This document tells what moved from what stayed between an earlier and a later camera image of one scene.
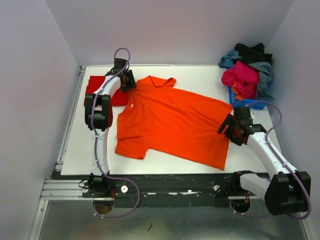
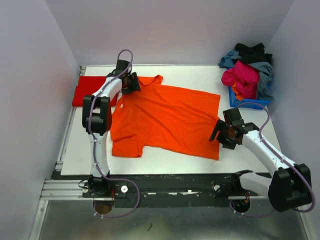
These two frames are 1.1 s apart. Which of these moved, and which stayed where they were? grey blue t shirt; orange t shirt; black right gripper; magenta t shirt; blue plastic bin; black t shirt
Moved: orange t shirt; black right gripper
Stayed: blue plastic bin; magenta t shirt; black t shirt; grey blue t shirt
